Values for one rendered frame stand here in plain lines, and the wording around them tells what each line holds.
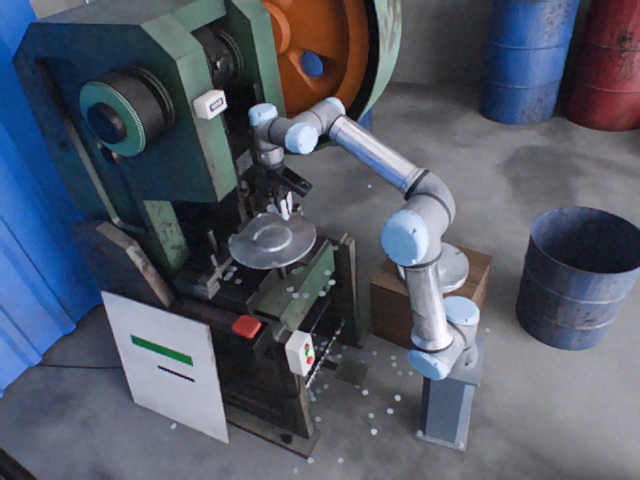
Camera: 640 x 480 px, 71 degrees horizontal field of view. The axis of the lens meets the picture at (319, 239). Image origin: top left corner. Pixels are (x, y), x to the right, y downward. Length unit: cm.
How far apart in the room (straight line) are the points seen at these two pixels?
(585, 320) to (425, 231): 120
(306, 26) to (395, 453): 152
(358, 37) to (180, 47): 54
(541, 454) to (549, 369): 38
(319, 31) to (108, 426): 176
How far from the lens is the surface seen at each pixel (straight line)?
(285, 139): 117
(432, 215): 107
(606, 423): 212
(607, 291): 201
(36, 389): 256
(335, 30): 149
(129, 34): 114
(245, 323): 129
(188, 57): 110
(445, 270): 194
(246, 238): 153
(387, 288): 189
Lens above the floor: 172
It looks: 39 degrees down
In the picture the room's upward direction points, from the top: 8 degrees counter-clockwise
